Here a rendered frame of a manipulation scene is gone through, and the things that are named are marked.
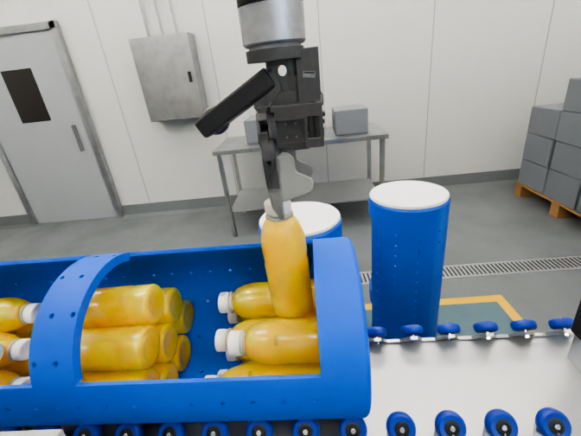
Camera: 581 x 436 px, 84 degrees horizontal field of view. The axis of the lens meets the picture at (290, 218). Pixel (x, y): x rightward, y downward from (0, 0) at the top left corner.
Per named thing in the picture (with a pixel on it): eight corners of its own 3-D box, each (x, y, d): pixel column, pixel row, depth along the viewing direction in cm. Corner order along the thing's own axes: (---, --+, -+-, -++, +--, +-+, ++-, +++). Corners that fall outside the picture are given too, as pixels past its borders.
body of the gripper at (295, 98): (324, 152, 40) (318, 41, 35) (256, 158, 40) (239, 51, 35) (322, 139, 47) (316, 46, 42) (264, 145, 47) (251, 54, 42)
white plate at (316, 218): (245, 215, 116) (246, 218, 116) (283, 245, 93) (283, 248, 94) (310, 195, 127) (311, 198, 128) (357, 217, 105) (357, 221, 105)
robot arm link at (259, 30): (231, 4, 34) (245, 16, 41) (239, 54, 36) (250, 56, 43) (303, -5, 33) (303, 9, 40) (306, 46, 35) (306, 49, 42)
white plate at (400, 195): (445, 180, 127) (444, 182, 127) (373, 180, 136) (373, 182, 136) (454, 208, 103) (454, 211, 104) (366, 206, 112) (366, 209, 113)
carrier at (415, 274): (430, 347, 163) (372, 338, 173) (446, 182, 127) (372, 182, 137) (434, 397, 139) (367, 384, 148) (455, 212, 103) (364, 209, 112)
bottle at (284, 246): (315, 294, 58) (303, 197, 50) (313, 323, 51) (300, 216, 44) (276, 295, 59) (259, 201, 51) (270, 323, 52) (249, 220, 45)
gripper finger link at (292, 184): (316, 221, 42) (310, 150, 40) (271, 225, 43) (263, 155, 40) (316, 216, 45) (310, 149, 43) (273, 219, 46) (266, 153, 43)
